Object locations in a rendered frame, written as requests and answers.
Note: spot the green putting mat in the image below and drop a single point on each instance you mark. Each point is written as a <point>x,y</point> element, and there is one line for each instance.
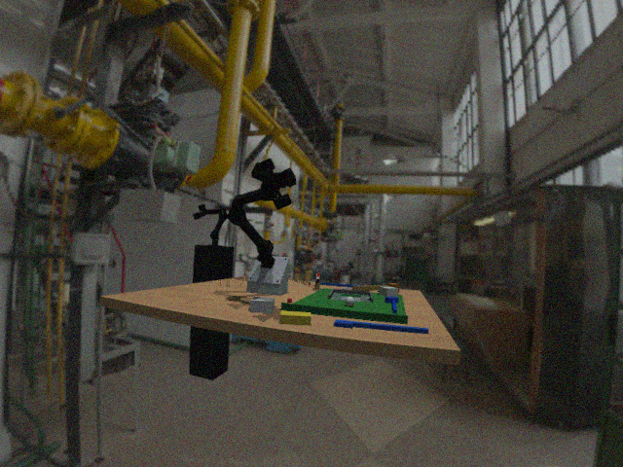
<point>320,298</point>

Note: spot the yellow rectangular block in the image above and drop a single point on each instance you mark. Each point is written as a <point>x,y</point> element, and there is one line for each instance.
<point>295,317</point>

